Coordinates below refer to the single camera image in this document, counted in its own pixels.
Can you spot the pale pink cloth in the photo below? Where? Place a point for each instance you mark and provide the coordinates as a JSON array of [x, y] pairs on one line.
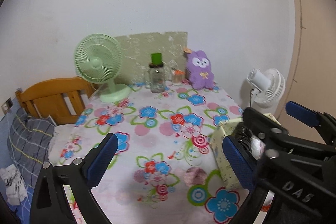
[[258, 146]]

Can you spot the wooden bed headboard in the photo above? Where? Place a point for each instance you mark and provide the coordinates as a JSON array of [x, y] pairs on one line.
[[44, 98]]

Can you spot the white standing fan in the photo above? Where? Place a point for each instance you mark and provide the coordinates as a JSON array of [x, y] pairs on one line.
[[270, 87]]

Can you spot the black crinkled cloth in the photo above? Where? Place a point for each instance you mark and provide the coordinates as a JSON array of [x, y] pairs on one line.
[[240, 133]]

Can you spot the glass jar with green lid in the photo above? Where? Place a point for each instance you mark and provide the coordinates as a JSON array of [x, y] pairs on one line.
[[156, 79]]

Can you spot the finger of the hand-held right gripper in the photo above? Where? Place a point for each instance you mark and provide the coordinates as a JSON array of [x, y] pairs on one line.
[[260, 121], [302, 112]]

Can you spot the crumpled white cloth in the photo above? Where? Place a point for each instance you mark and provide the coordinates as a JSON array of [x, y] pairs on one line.
[[13, 184]]

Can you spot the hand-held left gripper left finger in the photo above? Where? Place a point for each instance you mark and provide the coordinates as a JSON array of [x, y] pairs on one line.
[[101, 161]]

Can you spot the yellow printed box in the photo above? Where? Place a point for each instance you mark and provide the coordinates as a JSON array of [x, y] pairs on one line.
[[219, 158]]

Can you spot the small jar with orange lid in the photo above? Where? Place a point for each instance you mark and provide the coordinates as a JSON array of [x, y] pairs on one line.
[[177, 78]]

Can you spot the purple plush bunny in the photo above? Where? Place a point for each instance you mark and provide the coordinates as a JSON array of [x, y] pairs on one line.
[[199, 74]]

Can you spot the beige door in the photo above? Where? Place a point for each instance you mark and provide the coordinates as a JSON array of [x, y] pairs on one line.
[[315, 56]]

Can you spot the green patterned board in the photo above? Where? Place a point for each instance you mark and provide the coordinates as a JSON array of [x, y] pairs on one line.
[[157, 41]]

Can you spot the grey plaid pillow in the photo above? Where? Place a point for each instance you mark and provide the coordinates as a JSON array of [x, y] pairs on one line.
[[29, 140]]

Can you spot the wall outlet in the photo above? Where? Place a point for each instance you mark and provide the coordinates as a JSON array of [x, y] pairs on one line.
[[7, 105]]

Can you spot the green desk fan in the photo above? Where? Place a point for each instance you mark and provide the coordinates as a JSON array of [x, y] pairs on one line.
[[94, 64]]

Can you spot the blue bed sheet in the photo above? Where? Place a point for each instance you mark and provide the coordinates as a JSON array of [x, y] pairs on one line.
[[22, 212]]

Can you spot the floral tablecloth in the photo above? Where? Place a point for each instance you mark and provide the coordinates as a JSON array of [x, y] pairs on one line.
[[157, 140]]

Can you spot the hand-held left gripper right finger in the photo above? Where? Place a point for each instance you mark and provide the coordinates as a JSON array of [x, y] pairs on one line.
[[236, 161]]

